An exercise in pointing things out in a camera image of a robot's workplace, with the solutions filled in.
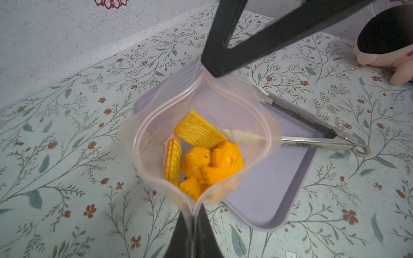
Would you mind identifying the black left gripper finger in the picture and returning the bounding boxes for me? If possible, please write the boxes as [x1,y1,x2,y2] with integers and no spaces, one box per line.
[164,205,224,258]

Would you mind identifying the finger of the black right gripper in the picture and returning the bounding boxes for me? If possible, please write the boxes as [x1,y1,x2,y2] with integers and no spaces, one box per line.
[201,1,247,77]
[219,0,371,76]

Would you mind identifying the orange candy-shaped cookie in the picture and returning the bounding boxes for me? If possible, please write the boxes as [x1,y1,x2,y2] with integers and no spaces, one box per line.
[178,176,210,202]

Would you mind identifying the yellow waffle square cookie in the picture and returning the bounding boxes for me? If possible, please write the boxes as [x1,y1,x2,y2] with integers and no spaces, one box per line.
[165,138,182,186]

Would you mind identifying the orange fish cookie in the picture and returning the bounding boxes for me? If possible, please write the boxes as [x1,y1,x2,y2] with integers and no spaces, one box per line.
[181,147,213,183]
[201,141,243,186]

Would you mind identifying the clear resealable bag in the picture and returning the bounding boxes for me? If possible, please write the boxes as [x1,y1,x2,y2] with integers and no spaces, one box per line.
[119,61,283,220]

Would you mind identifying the round brown cookie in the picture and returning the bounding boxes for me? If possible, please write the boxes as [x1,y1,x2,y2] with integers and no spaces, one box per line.
[174,110,228,149]

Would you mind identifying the white silicone tongs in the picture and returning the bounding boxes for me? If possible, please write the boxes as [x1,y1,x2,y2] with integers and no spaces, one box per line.
[222,84,372,158]

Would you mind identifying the lavender plastic tray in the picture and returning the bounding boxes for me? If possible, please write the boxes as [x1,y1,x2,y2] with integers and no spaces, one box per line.
[133,94,315,231]

